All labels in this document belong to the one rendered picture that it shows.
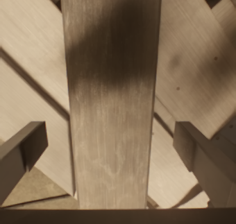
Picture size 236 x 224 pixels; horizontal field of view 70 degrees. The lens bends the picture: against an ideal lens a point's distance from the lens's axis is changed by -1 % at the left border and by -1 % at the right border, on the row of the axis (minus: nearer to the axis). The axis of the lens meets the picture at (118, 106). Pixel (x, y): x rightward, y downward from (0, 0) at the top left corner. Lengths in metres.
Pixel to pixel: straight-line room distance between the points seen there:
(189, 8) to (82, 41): 0.18
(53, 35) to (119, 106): 0.16
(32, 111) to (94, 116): 0.13
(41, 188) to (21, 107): 0.37
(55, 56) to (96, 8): 0.13
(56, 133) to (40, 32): 0.16
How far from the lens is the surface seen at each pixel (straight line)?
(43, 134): 0.17
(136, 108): 0.21
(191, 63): 0.31
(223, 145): 0.34
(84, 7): 0.20
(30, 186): 0.64
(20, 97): 0.31
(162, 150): 0.35
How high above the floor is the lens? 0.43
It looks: 73 degrees down
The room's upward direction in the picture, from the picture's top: 177 degrees clockwise
